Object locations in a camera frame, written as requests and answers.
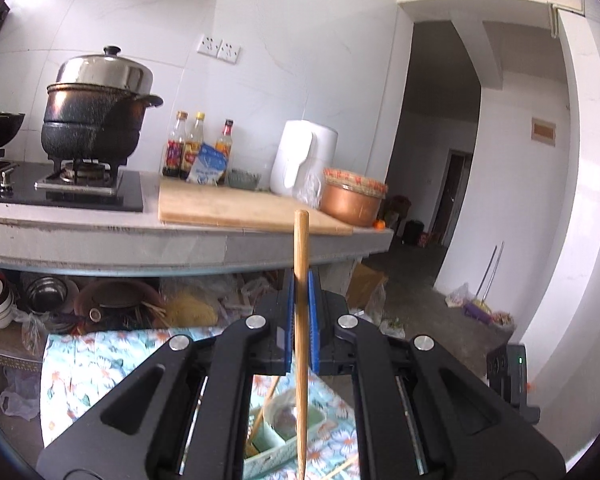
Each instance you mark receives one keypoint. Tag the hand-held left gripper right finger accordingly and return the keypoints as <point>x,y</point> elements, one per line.
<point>314,330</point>

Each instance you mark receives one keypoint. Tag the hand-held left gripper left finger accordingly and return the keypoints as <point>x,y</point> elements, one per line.
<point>287,330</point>

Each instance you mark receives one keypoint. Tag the wooden chopstick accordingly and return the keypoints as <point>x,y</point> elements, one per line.
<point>301,250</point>
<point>265,410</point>
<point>342,467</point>

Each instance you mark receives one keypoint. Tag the green plastic utensil holder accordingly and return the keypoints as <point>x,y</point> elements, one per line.
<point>275,455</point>

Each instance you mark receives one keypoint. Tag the purple dustpan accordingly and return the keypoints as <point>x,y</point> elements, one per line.
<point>477,311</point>

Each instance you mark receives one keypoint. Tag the cardboard box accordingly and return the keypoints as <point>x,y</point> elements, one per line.
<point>365,285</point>

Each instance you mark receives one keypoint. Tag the white plastic bag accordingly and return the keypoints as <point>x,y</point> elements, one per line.
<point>457,296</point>

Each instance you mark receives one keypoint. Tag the yellow noodle bag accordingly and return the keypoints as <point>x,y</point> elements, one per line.
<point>190,310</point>

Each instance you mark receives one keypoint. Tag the small orange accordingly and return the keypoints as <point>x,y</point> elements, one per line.
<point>378,224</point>

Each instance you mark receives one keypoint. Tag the copper pot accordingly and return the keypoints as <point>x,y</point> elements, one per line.
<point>350,210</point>

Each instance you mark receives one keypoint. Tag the wooden cutting board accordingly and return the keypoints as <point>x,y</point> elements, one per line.
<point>230,210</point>

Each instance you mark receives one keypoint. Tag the black bin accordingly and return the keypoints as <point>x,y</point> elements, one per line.
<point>414,232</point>

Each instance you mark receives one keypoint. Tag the clear plastic bag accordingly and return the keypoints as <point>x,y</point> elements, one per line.
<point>307,190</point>

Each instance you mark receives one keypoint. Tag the dark cabinet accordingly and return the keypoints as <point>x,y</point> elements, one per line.
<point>396,210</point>

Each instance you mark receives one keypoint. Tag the woven basket lid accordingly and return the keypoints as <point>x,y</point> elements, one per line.
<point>355,180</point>

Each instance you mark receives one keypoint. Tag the brown clay pot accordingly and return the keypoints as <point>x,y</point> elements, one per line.
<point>120,305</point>

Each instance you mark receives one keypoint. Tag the white electric kettle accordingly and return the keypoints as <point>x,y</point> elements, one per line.
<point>300,160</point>

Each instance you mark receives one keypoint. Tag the blue white seasoning bag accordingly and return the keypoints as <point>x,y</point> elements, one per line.
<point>207,165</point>

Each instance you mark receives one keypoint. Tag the floral blanket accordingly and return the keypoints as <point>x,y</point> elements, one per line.
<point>95,365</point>

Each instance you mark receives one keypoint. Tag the sauce bottle red cap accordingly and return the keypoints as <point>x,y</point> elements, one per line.
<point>225,142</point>

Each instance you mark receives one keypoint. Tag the sauce bottle yellow cap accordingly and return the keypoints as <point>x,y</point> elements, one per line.
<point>194,145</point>

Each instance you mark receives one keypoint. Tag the sauce bottle orange cap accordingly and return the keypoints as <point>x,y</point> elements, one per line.
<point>174,155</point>

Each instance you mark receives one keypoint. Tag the steel pots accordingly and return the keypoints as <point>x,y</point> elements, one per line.
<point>50,292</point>

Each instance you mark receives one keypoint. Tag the black gas stove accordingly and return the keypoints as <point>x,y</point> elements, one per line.
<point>80,192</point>

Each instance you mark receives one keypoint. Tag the black stockpot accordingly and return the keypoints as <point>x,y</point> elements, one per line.
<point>90,125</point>

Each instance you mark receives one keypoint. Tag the steel pot lid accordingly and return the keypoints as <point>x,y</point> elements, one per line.
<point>105,72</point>

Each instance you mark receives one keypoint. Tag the black wok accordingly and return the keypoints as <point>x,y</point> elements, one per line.
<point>0,127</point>

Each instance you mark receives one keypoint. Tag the wall plaque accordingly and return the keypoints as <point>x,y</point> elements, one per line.
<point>542,131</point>

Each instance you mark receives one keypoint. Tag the white wall socket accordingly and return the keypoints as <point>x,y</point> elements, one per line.
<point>209,46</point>
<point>228,52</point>

